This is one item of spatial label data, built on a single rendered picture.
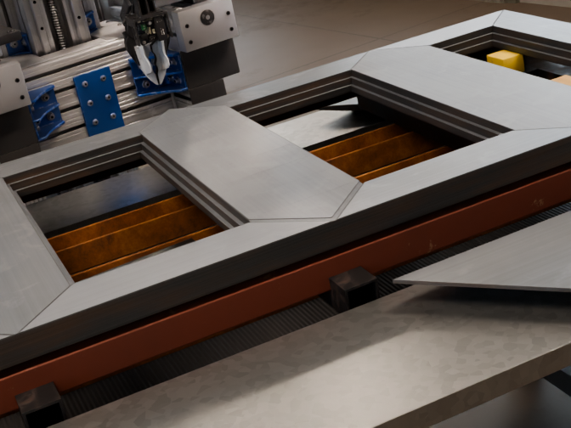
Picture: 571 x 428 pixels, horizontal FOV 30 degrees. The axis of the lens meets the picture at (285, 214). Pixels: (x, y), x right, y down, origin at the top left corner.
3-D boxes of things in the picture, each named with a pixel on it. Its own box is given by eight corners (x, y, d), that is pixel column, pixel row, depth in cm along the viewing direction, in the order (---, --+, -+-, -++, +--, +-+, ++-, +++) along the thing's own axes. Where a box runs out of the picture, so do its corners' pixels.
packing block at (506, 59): (525, 71, 216) (523, 53, 215) (505, 78, 215) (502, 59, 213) (508, 66, 221) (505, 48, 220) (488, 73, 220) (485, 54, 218)
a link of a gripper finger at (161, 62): (166, 88, 211) (155, 43, 208) (156, 83, 216) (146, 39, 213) (180, 84, 212) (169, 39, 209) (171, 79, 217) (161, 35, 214)
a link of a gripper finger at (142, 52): (150, 92, 210) (139, 47, 207) (142, 87, 215) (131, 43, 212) (166, 88, 211) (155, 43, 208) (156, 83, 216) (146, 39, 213)
